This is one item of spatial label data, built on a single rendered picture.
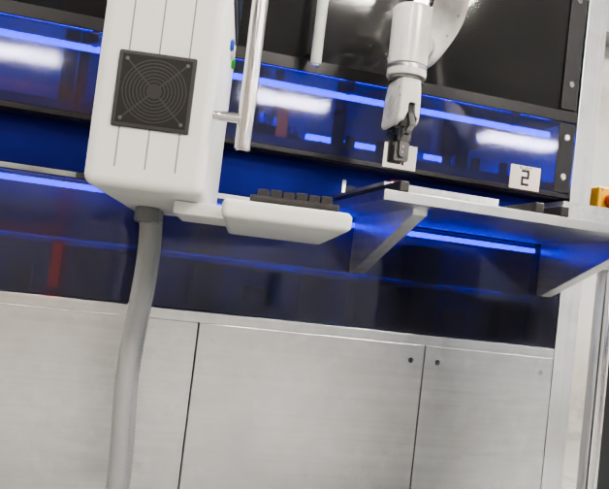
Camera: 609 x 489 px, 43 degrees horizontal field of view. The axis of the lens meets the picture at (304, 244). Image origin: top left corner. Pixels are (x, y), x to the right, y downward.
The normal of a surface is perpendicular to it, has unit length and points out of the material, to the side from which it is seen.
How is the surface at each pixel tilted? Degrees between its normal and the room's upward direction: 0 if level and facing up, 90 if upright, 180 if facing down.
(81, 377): 90
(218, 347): 90
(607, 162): 90
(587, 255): 90
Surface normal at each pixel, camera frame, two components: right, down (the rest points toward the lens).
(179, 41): 0.08, -0.04
